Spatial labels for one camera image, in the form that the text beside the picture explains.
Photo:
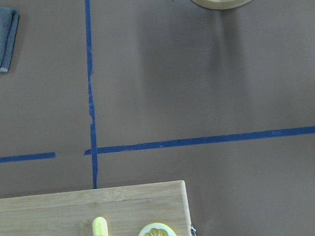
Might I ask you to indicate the bamboo cutting board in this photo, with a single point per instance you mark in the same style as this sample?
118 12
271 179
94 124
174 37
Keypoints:
127 210

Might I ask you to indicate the lemon slice top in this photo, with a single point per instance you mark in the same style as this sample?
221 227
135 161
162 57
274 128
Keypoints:
157 229

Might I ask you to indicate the yellow plastic knife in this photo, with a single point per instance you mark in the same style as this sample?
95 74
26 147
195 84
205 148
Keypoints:
100 227

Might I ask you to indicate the wooden mug tree stand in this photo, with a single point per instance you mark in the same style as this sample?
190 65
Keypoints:
221 4

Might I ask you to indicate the grey folded cloth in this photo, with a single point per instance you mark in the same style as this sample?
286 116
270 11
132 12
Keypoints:
9 19

